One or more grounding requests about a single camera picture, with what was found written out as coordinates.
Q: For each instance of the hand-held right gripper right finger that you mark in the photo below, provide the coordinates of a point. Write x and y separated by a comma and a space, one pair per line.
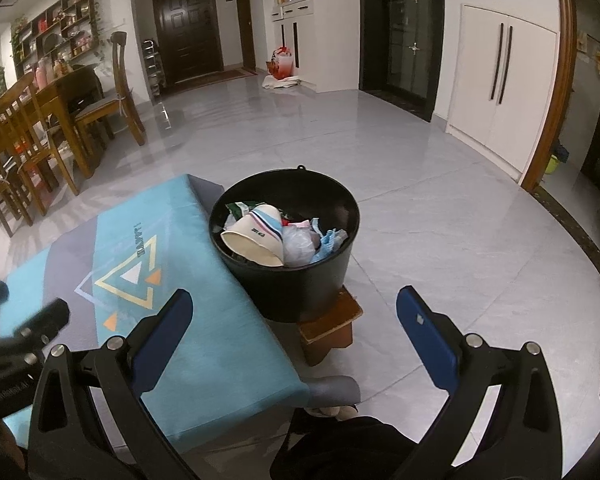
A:
425, 340

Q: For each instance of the white closet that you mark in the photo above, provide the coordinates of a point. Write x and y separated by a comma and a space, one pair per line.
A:
525, 90

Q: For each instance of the red packet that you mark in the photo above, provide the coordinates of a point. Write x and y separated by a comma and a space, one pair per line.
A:
295, 223

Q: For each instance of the white cabinet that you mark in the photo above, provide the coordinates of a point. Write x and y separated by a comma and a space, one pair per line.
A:
325, 45

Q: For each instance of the wooden dining table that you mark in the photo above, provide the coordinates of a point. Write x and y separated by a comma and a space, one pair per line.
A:
55, 92

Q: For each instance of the red white bag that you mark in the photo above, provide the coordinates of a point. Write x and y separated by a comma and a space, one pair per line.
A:
281, 65

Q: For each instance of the narrow dark wooden door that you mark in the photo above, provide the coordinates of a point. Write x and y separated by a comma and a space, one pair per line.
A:
245, 15

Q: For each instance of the pink bottle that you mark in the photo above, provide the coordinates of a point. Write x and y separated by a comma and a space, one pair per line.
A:
41, 72

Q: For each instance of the white paper cup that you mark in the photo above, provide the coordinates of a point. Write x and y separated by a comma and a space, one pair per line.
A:
257, 237

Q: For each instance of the brown doormat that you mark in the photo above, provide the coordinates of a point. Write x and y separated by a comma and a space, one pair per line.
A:
230, 76

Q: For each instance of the grey seat cushion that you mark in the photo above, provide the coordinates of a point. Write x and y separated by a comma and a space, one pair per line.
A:
97, 105

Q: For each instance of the black bucket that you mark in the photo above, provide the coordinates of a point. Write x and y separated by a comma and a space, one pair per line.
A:
300, 290

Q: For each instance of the black glass door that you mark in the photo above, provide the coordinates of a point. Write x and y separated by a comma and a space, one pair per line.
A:
400, 35

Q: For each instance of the small green bucket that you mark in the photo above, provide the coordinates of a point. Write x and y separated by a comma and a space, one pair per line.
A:
553, 165

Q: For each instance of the wooden wall shelf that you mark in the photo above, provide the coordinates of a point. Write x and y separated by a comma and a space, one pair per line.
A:
55, 25

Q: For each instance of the metal rack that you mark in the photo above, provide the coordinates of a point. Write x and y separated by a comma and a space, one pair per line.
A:
154, 67

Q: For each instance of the white cloth bag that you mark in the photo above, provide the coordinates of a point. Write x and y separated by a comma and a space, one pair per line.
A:
280, 82

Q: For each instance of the blue grey printed tablecloth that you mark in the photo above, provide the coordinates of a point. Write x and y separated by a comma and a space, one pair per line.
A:
190, 310

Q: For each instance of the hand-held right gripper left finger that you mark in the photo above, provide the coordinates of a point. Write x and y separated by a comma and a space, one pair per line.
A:
166, 330

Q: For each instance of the light blue cloth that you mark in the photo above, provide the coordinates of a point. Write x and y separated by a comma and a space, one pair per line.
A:
330, 245

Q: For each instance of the person's leg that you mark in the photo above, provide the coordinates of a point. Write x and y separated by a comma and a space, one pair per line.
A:
345, 450

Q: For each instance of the small wooden stool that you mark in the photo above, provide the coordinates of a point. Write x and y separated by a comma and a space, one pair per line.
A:
330, 330

